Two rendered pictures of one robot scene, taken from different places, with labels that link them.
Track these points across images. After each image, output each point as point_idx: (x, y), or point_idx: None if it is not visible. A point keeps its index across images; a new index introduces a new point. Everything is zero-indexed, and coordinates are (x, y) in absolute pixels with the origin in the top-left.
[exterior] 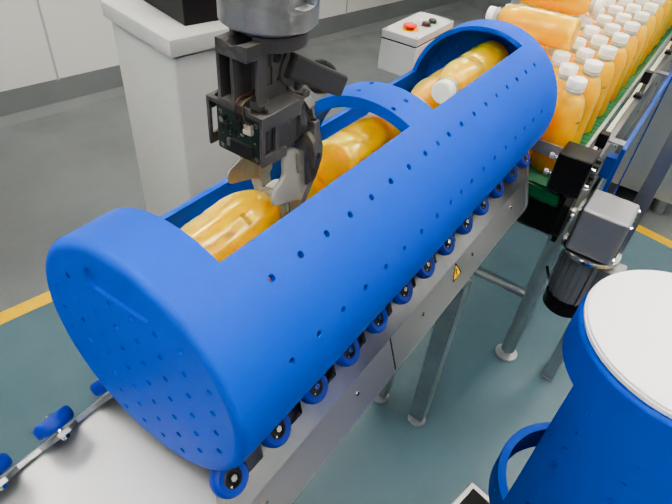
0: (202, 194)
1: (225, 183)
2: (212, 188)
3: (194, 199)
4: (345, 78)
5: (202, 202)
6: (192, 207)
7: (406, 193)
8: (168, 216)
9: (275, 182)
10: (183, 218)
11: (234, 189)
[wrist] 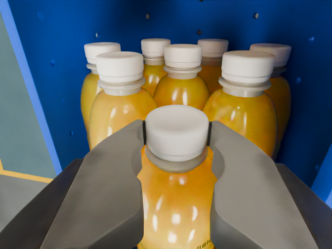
0: (33, 93)
1: (22, 47)
2: (26, 72)
3: (38, 107)
4: None
5: (43, 93)
6: (47, 110)
7: None
8: (54, 147)
9: (169, 149)
10: (56, 120)
11: (29, 21)
